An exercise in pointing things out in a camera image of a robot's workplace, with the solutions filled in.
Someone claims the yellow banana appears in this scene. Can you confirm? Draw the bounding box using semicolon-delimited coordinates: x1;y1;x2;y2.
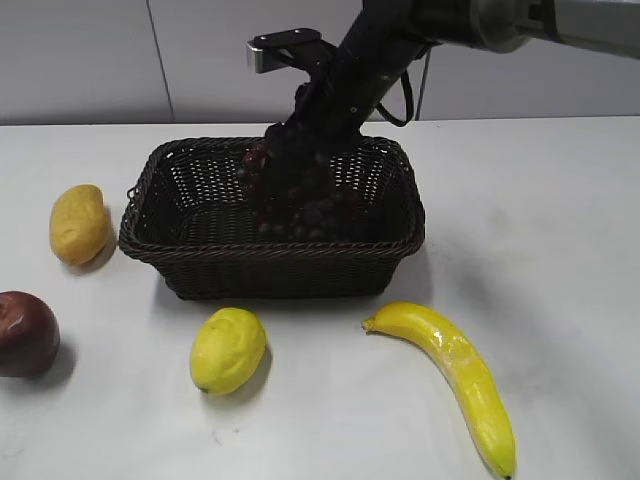
362;302;516;479

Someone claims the dark woven wicker basket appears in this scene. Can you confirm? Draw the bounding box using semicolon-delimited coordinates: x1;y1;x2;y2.
119;137;425;300

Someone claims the yellow mango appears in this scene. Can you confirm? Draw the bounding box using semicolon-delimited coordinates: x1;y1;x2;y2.
49;184;111;267

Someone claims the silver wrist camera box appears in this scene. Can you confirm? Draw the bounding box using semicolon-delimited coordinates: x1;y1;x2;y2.
246;27;337;76

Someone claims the black cable loop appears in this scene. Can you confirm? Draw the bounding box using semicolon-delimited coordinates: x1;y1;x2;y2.
375;48;432;127

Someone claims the dark red apple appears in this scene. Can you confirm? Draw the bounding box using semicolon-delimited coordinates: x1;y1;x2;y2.
1;291;60;378

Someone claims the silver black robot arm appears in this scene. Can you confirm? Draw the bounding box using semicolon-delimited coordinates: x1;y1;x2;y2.
249;1;639;194

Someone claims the dark red grape bunch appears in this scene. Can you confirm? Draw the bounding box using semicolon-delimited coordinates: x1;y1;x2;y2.
237;143;367;243

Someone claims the yellow lemon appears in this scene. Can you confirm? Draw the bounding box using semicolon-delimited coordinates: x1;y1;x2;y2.
190;307;267;396

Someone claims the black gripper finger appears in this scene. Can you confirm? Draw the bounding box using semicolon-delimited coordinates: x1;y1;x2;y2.
263;123;320;209

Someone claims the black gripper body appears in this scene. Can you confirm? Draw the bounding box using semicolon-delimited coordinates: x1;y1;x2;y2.
285;19;430;144

